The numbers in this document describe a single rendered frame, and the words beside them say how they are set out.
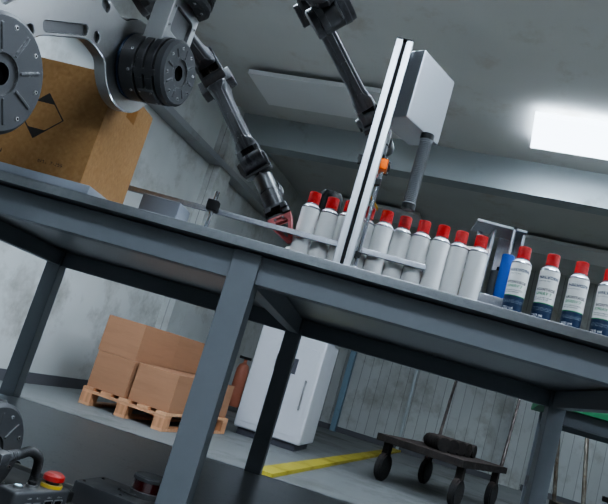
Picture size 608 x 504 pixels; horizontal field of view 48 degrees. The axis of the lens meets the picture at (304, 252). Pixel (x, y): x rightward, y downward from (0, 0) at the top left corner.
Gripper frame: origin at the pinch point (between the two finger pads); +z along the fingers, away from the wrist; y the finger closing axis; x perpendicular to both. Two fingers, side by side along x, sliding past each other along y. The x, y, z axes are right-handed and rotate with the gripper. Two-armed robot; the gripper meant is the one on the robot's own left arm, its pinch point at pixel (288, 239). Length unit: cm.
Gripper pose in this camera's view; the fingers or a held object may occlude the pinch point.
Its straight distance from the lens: 183.4
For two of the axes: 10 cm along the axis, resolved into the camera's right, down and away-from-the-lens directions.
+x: -9.2, 3.8, -0.1
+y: 0.8, 2.1, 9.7
